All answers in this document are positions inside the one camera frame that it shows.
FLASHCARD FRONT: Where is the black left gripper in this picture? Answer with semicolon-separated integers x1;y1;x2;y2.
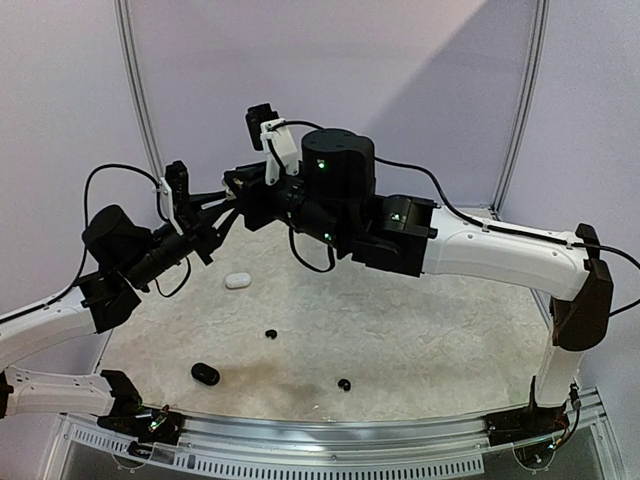
122;189;240;289

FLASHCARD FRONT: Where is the white earbud charging case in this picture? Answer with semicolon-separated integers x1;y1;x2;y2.
224;272;252;290

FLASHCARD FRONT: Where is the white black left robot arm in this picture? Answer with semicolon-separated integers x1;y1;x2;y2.
1;192;237;434

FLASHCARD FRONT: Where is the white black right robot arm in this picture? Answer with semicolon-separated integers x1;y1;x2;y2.
223;125;613;436

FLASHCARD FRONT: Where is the black oval charging case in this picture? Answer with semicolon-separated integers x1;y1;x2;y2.
191;362;220;386

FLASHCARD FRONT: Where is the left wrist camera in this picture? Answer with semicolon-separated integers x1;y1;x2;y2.
159;159;190;236

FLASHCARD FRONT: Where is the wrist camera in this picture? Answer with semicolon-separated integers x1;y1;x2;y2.
245;103;301;186
159;159;190;236

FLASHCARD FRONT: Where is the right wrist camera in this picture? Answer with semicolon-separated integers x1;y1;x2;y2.
245;103;301;186

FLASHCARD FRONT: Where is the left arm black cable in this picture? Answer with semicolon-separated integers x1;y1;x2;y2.
0;163;194;321

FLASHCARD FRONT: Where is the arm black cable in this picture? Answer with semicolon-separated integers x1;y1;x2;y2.
0;163;194;321
269;118;640;316

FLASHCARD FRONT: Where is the black earbud near rail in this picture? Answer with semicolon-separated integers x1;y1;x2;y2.
337;379;351;392

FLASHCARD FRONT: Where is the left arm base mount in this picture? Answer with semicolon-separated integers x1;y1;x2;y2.
97;396;186;446

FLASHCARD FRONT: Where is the aluminium front rail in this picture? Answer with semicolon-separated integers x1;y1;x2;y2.
44;389;625;479

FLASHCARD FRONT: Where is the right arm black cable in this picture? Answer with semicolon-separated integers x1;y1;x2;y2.
269;118;640;316

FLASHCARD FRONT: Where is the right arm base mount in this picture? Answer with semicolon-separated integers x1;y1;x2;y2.
482;385;581;446

